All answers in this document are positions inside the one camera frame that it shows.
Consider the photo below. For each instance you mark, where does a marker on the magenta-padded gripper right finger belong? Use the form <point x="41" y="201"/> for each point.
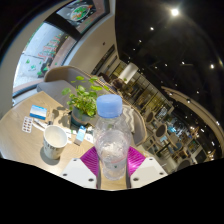
<point x="145" y="171"/>

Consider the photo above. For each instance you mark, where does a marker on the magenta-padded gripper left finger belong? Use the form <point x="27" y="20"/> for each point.
<point x="81" y="171"/>

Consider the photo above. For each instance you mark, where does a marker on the clear blue-capped water bottle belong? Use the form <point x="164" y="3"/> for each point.
<point x="111" y="143"/>

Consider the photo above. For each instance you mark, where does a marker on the small blue white carton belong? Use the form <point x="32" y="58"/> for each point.
<point x="80" y="135"/>

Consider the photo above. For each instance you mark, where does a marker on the white mug with dark lettering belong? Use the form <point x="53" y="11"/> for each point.
<point x="55" y="141"/>

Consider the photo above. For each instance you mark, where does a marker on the group of dining chairs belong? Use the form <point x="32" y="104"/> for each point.
<point x="161" y="131"/>

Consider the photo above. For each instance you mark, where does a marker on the grey white chevron pillow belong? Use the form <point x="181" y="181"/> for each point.
<point x="130" y="116"/>

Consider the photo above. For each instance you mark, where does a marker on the white paper wrapper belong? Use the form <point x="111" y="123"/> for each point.
<point x="40" y="124"/>

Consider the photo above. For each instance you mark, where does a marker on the green potted plant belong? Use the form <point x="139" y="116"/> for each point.
<point x="83" y="101"/>

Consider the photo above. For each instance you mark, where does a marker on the blue and white flat box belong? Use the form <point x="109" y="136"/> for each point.
<point x="38" y="112"/>

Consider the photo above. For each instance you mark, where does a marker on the person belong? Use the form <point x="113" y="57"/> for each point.
<point x="117" y="84"/>

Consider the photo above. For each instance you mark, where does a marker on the grey curved sofa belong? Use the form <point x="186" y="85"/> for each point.
<point x="58" y="75"/>

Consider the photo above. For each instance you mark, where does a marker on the window with festive decals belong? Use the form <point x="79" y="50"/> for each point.
<point x="40" y="53"/>

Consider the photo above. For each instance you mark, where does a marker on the group of ceiling lights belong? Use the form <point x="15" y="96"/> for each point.
<point x="174" y="12"/>

